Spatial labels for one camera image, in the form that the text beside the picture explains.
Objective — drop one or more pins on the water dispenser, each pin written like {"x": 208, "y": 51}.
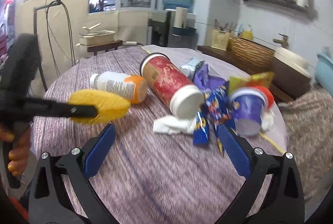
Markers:
{"x": 163, "y": 33}

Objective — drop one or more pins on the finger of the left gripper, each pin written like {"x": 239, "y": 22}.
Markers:
{"x": 48, "y": 108}

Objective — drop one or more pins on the white orange plastic bottle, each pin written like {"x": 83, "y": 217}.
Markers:
{"x": 131, "y": 87}

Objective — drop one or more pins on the yellow snack bag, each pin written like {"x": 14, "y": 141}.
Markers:
{"x": 263, "y": 79}

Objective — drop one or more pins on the floral cloth cover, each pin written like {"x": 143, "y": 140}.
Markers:
{"x": 308, "y": 121}

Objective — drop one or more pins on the white tissue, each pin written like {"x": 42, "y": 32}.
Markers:
{"x": 267, "y": 120}
{"x": 172, "y": 125}

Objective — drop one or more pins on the small wooden side table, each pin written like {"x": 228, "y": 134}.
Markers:
{"x": 105, "y": 47}

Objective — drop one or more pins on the dark wooden counter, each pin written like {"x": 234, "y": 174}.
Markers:
{"x": 229, "y": 57}

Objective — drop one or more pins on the blue snack wrapper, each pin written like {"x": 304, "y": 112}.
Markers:
{"x": 215, "y": 110}

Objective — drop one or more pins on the brown cream rice cooker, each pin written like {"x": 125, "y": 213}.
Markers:
{"x": 291, "y": 74}

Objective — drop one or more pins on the green white milk carton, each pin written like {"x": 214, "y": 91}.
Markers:
{"x": 191, "y": 67}

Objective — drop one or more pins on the left hand yellow nails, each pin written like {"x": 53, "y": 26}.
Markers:
{"x": 19, "y": 155}

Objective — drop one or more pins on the yellow chip can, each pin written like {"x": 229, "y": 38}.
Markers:
{"x": 109, "y": 106}

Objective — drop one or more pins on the purple instant noodle cup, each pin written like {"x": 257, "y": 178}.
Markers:
{"x": 248, "y": 105}

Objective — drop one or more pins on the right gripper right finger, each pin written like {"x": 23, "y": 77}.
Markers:
{"x": 284, "y": 199}

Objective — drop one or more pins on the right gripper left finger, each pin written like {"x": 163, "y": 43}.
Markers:
{"x": 49, "y": 201}

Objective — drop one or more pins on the red chip can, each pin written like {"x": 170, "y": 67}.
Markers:
{"x": 173, "y": 88}

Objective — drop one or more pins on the light blue plastic basin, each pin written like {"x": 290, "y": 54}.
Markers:
{"x": 324, "y": 72}

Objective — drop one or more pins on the woven basin sink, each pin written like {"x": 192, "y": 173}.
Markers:
{"x": 254, "y": 57}

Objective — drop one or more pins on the purple plastic wrapper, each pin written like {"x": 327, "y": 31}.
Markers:
{"x": 205, "y": 81}

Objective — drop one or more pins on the cream cooking pot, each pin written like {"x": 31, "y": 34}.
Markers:
{"x": 91, "y": 37}

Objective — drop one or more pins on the yellow soap bottle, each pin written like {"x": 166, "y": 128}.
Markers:
{"x": 247, "y": 33}

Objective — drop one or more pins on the brass faucet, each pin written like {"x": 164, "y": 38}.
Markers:
{"x": 283, "y": 42}

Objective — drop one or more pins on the beige utensil holder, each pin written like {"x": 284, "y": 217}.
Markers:
{"x": 220, "y": 40}

